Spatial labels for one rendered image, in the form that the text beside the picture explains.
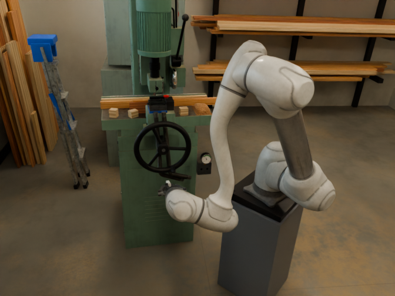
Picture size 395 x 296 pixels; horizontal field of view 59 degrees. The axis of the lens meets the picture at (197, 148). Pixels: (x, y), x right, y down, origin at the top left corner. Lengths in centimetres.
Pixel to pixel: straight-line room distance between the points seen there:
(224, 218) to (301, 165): 36
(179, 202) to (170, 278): 98
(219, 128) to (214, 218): 34
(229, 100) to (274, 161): 50
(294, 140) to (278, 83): 29
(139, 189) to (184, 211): 85
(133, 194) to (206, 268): 63
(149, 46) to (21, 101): 159
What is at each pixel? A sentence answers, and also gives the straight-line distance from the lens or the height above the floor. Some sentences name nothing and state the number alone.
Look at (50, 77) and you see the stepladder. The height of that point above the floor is 91.
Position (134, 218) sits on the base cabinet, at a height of 24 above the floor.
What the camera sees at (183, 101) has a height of 93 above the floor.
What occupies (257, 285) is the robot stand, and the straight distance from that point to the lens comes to 197.
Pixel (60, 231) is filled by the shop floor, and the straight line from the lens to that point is 258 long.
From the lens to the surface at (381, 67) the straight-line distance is 486.
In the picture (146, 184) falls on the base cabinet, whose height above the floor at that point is 49.
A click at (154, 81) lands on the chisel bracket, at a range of 192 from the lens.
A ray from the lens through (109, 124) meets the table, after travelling 187.
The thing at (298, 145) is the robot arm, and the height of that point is 106.
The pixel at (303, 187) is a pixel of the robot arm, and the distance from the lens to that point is 148.
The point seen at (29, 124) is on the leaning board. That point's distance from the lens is 323.
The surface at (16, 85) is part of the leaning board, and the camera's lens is 313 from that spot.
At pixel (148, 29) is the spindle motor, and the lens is 183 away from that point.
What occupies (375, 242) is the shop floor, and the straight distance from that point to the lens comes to 275.
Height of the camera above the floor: 163
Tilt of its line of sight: 28 degrees down
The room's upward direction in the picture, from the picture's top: 3 degrees clockwise
